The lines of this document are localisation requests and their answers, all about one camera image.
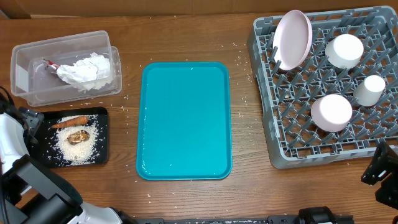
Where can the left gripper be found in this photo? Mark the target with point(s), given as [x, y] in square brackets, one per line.
[32, 119]

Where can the pile of white rice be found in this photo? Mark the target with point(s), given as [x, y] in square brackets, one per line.
[61, 153]

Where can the clear plastic waste bin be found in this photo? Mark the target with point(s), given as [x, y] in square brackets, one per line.
[32, 82]

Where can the pale green bowl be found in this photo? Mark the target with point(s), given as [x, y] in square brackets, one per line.
[345, 51]

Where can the large white plate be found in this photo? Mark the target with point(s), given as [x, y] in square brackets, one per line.
[293, 38]

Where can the teal plastic serving tray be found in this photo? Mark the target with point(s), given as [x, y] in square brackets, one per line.
[184, 129]

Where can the golden food scrap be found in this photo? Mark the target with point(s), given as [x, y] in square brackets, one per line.
[78, 137]

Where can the red foil snack wrapper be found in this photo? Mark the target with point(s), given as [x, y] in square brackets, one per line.
[50, 66]

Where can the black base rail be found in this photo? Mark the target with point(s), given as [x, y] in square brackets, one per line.
[273, 219]

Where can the small pink bowl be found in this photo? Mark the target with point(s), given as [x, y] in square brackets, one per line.
[331, 113]

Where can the white plastic cup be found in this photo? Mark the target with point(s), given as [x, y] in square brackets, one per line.
[370, 90]

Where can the black plastic tray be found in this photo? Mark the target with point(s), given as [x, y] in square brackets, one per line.
[37, 150]

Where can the white tissue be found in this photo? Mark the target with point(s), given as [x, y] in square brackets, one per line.
[99, 71]
[73, 74]

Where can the grey dishwasher rack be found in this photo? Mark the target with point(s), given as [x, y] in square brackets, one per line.
[293, 139]

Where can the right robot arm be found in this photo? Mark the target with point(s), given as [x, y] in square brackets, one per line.
[386, 194]

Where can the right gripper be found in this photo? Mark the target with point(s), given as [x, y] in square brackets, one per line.
[383, 158]

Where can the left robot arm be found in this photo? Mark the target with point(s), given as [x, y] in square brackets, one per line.
[32, 193]

